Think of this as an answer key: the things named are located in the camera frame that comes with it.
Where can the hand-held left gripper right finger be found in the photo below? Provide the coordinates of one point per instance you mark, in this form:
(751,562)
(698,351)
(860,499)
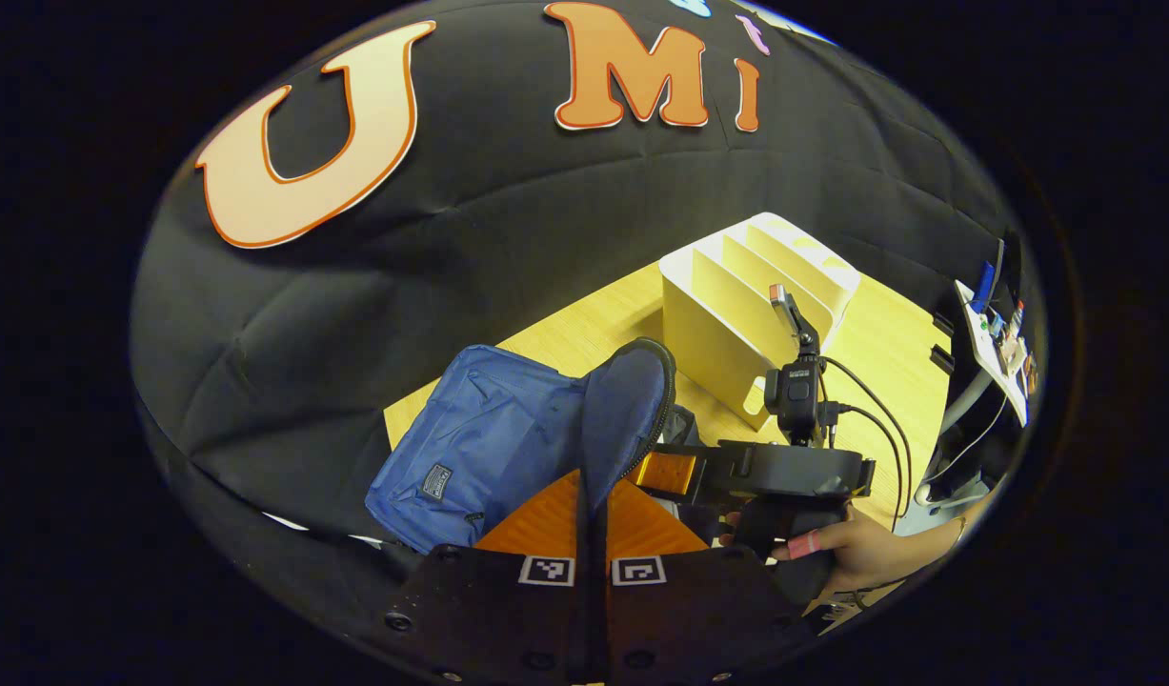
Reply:
(698,619)

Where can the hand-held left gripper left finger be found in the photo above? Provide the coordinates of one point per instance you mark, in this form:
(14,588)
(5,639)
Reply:
(508,619)

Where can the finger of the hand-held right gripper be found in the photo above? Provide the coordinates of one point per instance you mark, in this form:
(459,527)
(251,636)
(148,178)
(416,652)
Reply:
(668,474)

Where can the white bookshelf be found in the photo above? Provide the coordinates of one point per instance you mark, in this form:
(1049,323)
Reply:
(727,324)

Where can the blue schoolbag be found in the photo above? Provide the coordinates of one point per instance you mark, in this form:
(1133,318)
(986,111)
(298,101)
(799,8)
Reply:
(489,438)

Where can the cluttered white side table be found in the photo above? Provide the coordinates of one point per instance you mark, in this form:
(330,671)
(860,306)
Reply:
(994,353)

